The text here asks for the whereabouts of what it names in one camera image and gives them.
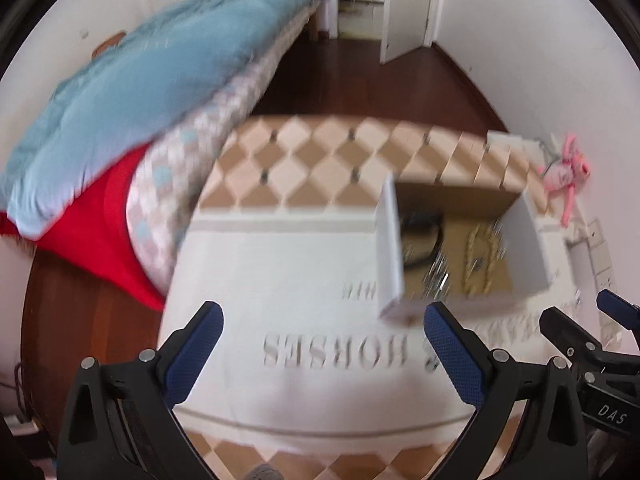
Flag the checked bed sheet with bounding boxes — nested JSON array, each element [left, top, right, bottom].
[[125, 0, 331, 296]]

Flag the white cardboard box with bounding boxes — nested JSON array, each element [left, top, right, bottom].
[[372, 172, 553, 328]]

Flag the red blanket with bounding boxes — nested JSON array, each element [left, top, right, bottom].
[[0, 142, 168, 311]]

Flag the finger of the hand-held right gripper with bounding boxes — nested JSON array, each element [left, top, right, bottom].
[[539, 307, 603, 363], [596, 289, 640, 332]]

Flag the light blue blanket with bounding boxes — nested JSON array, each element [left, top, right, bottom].
[[0, 0, 331, 241]]

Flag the black wristband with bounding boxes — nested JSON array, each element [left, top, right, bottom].
[[400, 212, 446, 268]]

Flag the brown wooden headboard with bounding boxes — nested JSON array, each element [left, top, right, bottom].
[[91, 31, 126, 57]]

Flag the chunky silver chain bracelet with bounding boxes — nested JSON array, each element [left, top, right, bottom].
[[424, 254, 452, 297]]

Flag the checked printed tablecloth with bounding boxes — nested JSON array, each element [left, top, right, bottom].
[[157, 115, 626, 480]]

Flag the white door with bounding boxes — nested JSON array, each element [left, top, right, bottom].
[[380, 0, 448, 65]]

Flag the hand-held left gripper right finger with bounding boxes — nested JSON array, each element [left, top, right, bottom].
[[424, 301, 588, 480]]

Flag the pink plush toy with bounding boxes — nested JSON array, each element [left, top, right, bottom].
[[540, 134, 593, 226]]

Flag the wooden bead bracelet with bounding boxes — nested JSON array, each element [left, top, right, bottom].
[[464, 224, 505, 296]]

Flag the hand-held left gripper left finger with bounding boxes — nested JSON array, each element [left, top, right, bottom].
[[57, 301, 224, 480]]

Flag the white power strip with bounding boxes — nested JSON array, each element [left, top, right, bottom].
[[580, 217, 623, 348]]

